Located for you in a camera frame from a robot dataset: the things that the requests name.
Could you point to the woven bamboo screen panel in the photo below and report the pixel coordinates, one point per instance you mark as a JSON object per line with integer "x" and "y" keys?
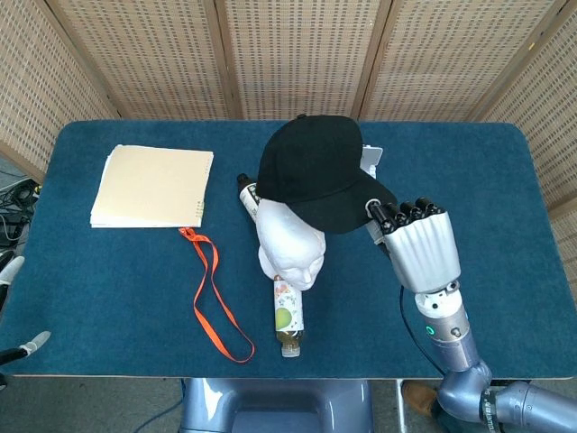
{"x": 36, "y": 81}
{"x": 442, "y": 58}
{"x": 158, "y": 58}
{"x": 541, "y": 113}
{"x": 302, "y": 58}

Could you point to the tea bottle green pear label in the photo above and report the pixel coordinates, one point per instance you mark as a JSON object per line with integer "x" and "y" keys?
{"x": 287, "y": 315}

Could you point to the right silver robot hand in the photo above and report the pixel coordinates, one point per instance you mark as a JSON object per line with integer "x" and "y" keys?
{"x": 424, "y": 248}

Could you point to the beige paper folder stack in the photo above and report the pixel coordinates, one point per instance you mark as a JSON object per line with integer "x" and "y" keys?
{"x": 153, "y": 185}

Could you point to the white phone stand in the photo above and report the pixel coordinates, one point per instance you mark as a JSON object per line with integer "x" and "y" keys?
{"x": 373, "y": 158}

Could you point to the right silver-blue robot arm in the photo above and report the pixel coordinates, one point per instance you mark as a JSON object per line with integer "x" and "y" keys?
{"x": 451, "y": 329}

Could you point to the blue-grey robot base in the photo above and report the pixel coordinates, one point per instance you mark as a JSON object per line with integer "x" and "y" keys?
{"x": 216, "y": 406}

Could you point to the black-capped drink bottle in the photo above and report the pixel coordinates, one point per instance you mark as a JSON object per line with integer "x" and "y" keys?
{"x": 247, "y": 194}

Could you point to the metal table leg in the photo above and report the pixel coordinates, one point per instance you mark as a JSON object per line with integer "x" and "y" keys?
{"x": 399, "y": 406}

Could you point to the white foam mannequin head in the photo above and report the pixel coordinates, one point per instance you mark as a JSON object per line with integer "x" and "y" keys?
{"x": 288, "y": 252}

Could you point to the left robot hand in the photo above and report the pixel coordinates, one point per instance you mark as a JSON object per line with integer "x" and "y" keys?
{"x": 13, "y": 265}

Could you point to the blue felt table mat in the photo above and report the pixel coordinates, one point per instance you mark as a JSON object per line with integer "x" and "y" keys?
{"x": 487, "y": 180}

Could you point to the black baseball cap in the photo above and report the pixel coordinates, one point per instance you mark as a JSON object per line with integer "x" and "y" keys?
{"x": 311, "y": 162}

